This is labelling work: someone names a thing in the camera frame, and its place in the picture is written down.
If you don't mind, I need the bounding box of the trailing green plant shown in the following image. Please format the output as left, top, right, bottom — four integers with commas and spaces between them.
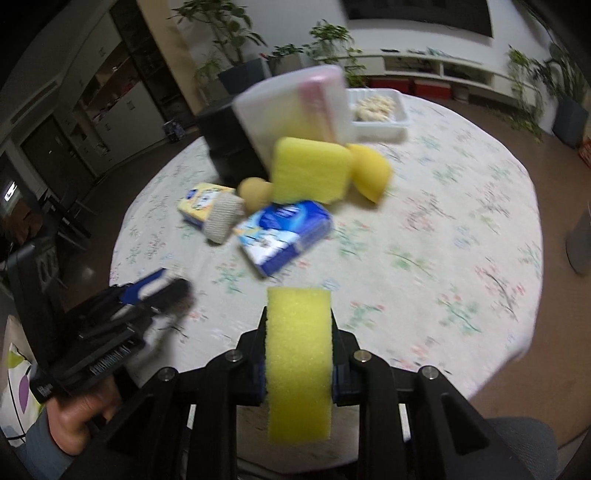
306, 20, 366, 89

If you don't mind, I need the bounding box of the patterned cushion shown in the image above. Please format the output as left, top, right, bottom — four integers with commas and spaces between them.
0, 318, 43, 449

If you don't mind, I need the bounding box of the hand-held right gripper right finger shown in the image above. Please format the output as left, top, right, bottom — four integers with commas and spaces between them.
330, 309, 546, 480

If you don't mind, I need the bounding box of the tall plant in blue pot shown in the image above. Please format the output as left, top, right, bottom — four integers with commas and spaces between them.
171, 0, 271, 96

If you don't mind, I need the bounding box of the yellow rectangular sponge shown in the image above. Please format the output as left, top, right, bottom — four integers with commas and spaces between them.
267, 287, 334, 446

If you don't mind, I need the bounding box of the grey chair seat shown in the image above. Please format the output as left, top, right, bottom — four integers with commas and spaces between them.
487, 416, 560, 480

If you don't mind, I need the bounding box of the small leafy plant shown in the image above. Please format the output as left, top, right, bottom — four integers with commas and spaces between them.
507, 45, 546, 140

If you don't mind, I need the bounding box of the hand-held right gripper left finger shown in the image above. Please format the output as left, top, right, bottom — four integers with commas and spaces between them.
60, 307, 269, 480

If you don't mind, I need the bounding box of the plant in white ribbed pot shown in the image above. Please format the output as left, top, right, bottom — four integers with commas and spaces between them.
270, 44, 306, 78

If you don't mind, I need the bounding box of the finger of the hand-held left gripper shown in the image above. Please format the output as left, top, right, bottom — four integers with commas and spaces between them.
139, 277, 195, 324
111, 268, 169, 308

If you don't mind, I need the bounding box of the tall storage cabinet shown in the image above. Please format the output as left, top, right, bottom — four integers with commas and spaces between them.
69, 8, 195, 155

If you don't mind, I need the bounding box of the black bin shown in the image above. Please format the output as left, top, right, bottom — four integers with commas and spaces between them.
196, 104, 269, 185

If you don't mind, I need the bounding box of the beige gourd-shaped sponge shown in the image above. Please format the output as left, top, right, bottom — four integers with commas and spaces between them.
237, 177, 274, 212

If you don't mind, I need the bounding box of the translucent white bin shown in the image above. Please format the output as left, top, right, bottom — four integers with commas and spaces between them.
232, 65, 356, 172

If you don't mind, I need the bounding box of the broad-leaf plant in dark pot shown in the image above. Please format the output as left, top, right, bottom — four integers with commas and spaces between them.
539, 42, 591, 149

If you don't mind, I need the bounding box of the red storage box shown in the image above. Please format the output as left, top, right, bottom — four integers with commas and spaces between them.
413, 79, 454, 100
369, 77, 413, 96

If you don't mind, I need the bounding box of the large yellow square sponge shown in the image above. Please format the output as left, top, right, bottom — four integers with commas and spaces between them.
270, 137, 354, 205

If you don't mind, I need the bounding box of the white television cabinet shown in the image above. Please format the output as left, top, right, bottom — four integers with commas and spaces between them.
364, 48, 528, 101

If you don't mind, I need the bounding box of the pile of small pieces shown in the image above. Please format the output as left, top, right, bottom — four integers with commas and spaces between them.
355, 95, 398, 123

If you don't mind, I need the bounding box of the person's left forearm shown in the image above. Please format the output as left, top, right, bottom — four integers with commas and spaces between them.
21, 408, 75, 474

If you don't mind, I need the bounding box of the grey knitted scrubber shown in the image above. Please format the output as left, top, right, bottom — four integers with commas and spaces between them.
204, 194, 245, 244

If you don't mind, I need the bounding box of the wall television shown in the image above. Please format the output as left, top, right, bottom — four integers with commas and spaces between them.
342, 0, 493, 38

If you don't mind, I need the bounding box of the yellow and blue packet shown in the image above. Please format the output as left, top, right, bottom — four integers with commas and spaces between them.
178, 183, 236, 228

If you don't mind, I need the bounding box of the white tray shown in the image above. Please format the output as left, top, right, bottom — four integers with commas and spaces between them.
346, 89, 411, 142

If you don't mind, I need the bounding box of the person's left hand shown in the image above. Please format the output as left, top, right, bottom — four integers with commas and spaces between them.
46, 391, 117, 456

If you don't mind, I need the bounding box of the yellow rounded sponge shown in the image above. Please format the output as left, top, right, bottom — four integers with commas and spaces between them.
347, 144, 394, 204

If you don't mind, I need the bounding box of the blue tissue pack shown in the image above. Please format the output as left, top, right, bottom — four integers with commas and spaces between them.
233, 200, 334, 278

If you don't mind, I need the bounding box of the pink sponge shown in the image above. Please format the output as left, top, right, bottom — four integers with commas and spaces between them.
298, 76, 341, 140

